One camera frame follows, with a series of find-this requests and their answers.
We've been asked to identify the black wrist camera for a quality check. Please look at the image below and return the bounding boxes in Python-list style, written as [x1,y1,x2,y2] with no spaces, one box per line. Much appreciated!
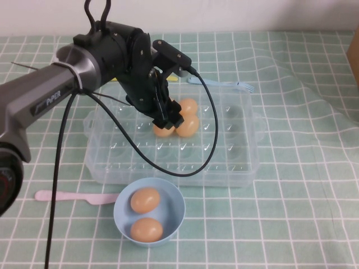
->
[152,39,193,78]

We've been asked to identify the pink plastic knife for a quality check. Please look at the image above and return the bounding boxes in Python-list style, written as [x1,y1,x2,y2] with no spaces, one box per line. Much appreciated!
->
[34,190,121,205]

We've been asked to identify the long black camera cable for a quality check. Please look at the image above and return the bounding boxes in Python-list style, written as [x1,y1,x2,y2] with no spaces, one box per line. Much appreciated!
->
[44,66,219,269]

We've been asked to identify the light blue round bowl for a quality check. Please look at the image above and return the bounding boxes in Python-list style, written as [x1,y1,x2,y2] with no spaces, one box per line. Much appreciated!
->
[113,178,186,249]

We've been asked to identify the transparent plastic egg box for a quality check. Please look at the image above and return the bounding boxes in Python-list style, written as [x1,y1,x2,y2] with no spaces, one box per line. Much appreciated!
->
[83,84,266,188]

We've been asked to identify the light blue plastic fork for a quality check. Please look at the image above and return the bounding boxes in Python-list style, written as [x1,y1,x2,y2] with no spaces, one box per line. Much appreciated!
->
[187,77,255,93]

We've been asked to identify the brown cardboard box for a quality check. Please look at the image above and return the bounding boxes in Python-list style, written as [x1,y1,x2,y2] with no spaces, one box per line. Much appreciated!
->
[344,32,359,87]

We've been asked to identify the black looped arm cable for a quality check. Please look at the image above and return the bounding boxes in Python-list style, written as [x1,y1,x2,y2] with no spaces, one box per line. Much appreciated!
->
[84,0,112,29]

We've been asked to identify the white cable tie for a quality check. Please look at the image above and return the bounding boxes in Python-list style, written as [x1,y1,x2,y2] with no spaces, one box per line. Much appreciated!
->
[54,62,84,95]

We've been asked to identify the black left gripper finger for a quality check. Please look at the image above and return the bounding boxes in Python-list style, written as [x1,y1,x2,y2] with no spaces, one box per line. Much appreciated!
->
[167,99,186,127]
[152,108,177,132]

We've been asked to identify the brown egg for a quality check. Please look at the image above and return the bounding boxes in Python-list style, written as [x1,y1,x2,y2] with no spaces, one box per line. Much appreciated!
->
[178,98,199,116]
[153,123,176,138]
[175,114,200,138]
[130,217,164,243]
[130,187,161,214]

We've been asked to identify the green checked tablecloth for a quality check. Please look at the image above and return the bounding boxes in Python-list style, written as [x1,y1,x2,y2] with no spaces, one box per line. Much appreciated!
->
[0,29,359,269]

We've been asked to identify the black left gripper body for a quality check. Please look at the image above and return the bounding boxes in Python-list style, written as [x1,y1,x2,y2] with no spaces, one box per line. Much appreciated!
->
[117,66,172,122]

